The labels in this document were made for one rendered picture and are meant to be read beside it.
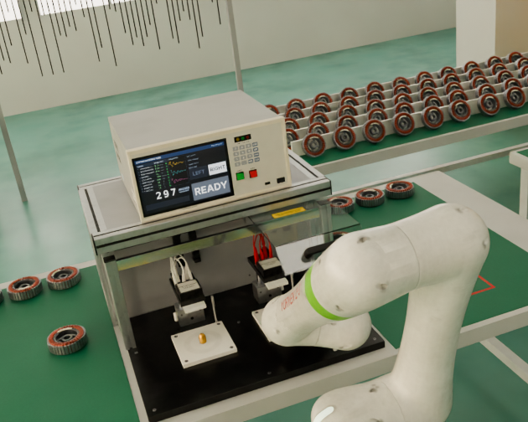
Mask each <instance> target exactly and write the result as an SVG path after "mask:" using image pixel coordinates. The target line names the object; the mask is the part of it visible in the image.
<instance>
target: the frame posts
mask: <svg viewBox="0 0 528 422"><path fill-rule="evenodd" d="M101 257H102V260H103V264H104V267H105V271H106V277H107V281H108V285H109V288H110V292H111V298H112V301H113V305H114V308H115V312H116V318H117V321H118V325H119V328H120V331H121V333H122V338H123V342H124V346H125V349H126V350H129V349H130V347H132V348H135V347H137V346H136V343H135V339H134V336H133V331H132V325H131V322H130V318H129V314H128V310H127V304H126V301H125V296H124V293H123V289H122V283H121V279H120V276H119V272H118V269H117V264H116V258H115V255H109V253H105V254H101Z"/></svg>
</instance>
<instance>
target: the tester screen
mask: <svg viewBox="0 0 528 422"><path fill-rule="evenodd" d="M224 161H225V163H226V168H227V172H220V173H216V174H213V175H209V176H206V177H201V178H196V179H192V180H190V175H189V169H192V168H197V167H203V166H207V165H210V164H214V163H217V162H224ZM134 163H135V168H136V171H137V179H138V183H139V187H140V191H141V195H142V202H143V207H144V211H145V215H146V214H152V213H156V212H159V211H163V210H166V209H170V208H176V207H179V206H183V205H186V204H190V203H196V202H199V201H203V200H206V199H211V198H217V197H220V196H224V195H227V194H231V190H230V192H229V193H223V194H220V195H216V196H213V197H209V198H202V199H199V200H195V201H194V196H193V192H192V187H191V184H192V183H199V182H203V181H206V180H210V179H213V178H220V177H224V176H227V175H228V177H229V173H228V167H227V161H226V155H225V145H224V142H217V143H214V144H209V145H206V146H202V147H196V148H191V149H188V150H183V151H180V152H173V153H169V154H165V155H162V156H157V157H151V158H147V159H143V160H139V161H135V162H134ZM170 188H177V192H178V196H173V197H170V198H164V199H160V200H157V201H156V198H155V193H156V192H159V191H163V190H166V189H170ZM188 195H189V199H190V201H186V202H182V203H176V204H173V205H169V206H166V207H162V208H156V209H153V210H149V211H147V209H146V205H150V204H154V203H160V202H163V201H167V200H170V199H174V198H181V197H184V196H188Z"/></svg>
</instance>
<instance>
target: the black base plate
mask: <svg viewBox="0 0 528 422"><path fill-rule="evenodd" d="M210 296H214V301H215V309H216V315H217V320H218V322H220V321H222V322H223V324H224V326H225V328H226V330H227V332H228V333H229V335H230V337H231V339H232V341H233V343H234V344H235V345H236V348H237V352H236V353H232V354H229V355H225V356H223V357H220V358H216V359H212V360H209V361H207V362H204V363H199V364H196V365H194V366H191V367H187V368H184V367H183V365H182V363H181V361H180V358H179V355H178V353H177V351H176V348H175V346H174V344H173V341H172V338H171V336H172V335H175V334H178V333H181V332H186V331H189V330H192V329H195V328H198V327H203V326H206V325H209V324H212V323H215V317H214V312H213V307H212V302H211V297H210ZM268 302H269V301H267V302H264V303H262V304H259V303H258V302H257V300H256V298H255V297H254V294H253V288H252V283H251V284H248V285H244V286H239V287H236V288H233V289H230V290H227V291H222V292H219V293H215V294H213V295H209V296H206V297H205V301H204V303H205V304H206V308H204V316H205V320H203V321H201V322H196V323H193V324H189V325H187V326H184V327H181V326H180V325H179V322H175V320H174V316H173V313H174V312H176V311H175V307H174V306H169V307H166V308H163V309H160V310H156V311H151V312H148V313H145V314H142V315H139V316H134V317H130V322H131V325H132V331H133V336H134V339H135V343H136V346H137V347H135V348H132V347H130V349H129V350H127V351H128V354H129V357H130V360H131V363H132V368H133V371H134V374H135V377H136V380H137V385H138V387H139V391H140V394H141V396H142V401H143V405H144V408H145V410H146V414H147V417H148V422H158V421H161V420H164V419H168V418H171V417H174V416H176V415H179V414H183V413H187V412H189V411H192V410H195V409H199V408H202V407H205V406H207V405H210V404H214V403H217V402H220V401H222V400H225V399H229V398H232V397H235V396H238V395H241V394H245V393H248V392H251V391H253V390H256V389H260V388H263V387H266V386H268V385H271V384H274V383H278V382H281V381H284V380H287V379H290V378H294V377H297V376H299V375H302V374H305V373H309V372H312V371H314V370H317V369H320V368H324V367H327V366H329V365H333V364H336V363H340V362H343V361H345V360H348V359H351V358H355V357H358V356H360V355H363V354H366V353H370V352H373V351H375V350H378V349H382V348H384V347H385V341H384V339H383V338H382V337H381V336H380V335H379V334H378V333H377V332H376V331H375V330H374V329H373V327H371V331H370V335H369V337H368V339H367V340H366V342H365V343H364V344H363V345H361V346H360V347H358V348H356V349H353V350H349V351H345V350H339V349H338V350H337V351H334V350H333V349H332V348H328V347H315V346H291V347H285V346H281V345H278V344H276V343H274V342H269V340H268V339H267V337H266V335H265V334H264V332H263V331H262V329H261V328H260V326H259V325H258V323H257V322H256V320H255V318H254V317H253V315H252V312H253V311H257V310H260V309H263V308H265V306H266V305H267V303H268Z"/></svg>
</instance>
